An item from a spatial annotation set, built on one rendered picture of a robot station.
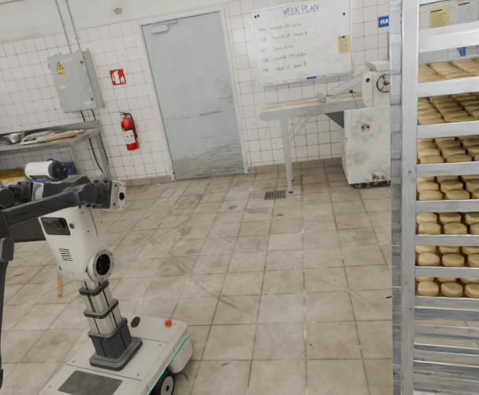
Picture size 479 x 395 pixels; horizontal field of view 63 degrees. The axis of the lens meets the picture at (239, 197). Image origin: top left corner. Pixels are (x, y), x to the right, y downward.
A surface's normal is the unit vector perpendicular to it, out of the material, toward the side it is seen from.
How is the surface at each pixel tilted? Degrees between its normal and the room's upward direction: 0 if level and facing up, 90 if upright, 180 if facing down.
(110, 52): 90
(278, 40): 90
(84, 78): 90
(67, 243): 90
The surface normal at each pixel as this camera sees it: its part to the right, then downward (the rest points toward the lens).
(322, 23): -0.14, 0.39
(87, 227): 0.92, 0.00
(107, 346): -0.35, 0.40
